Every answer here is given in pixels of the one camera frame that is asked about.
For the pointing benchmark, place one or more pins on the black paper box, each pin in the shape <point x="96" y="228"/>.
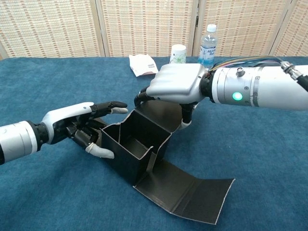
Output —
<point x="125" y="154"/>

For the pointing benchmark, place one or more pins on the white paper cup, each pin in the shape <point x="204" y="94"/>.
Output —
<point x="178" y="54"/>

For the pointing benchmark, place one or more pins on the white plastic packet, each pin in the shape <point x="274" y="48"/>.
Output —
<point x="142" y="65"/>

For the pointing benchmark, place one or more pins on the woven bamboo folding screen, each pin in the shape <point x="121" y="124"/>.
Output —
<point x="144" y="24"/>

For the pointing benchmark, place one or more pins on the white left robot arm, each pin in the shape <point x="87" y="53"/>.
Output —
<point x="16" y="139"/>

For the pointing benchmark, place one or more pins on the clear water bottle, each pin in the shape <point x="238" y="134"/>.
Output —
<point x="208" y="48"/>

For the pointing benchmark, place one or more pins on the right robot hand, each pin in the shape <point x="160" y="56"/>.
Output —
<point x="175" y="81"/>

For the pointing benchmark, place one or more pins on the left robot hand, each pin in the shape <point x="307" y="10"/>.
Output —
<point x="65" y="115"/>

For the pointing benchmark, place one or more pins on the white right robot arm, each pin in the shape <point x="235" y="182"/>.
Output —
<point x="264" y="86"/>

